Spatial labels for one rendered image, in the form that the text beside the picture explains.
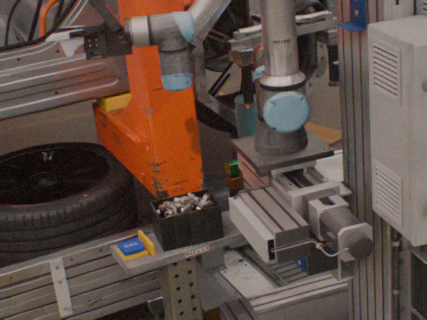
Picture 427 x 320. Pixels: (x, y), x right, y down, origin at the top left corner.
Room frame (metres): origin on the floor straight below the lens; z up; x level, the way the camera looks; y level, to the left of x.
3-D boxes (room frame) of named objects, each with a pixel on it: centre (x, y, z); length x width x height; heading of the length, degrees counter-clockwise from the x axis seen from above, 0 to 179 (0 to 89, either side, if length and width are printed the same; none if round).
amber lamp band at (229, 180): (2.44, -0.06, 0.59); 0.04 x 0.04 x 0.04; 23
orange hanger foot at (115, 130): (2.90, 0.28, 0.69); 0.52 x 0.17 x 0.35; 23
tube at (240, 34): (2.82, -0.16, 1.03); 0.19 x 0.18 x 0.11; 23
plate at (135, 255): (2.29, 0.28, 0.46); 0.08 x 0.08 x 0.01; 23
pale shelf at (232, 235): (2.36, 0.13, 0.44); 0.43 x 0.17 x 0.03; 113
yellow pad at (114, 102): (3.06, 0.34, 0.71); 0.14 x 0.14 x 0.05; 23
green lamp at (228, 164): (2.44, -0.06, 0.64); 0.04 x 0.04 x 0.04; 23
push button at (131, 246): (2.29, 0.28, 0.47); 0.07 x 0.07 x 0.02; 23
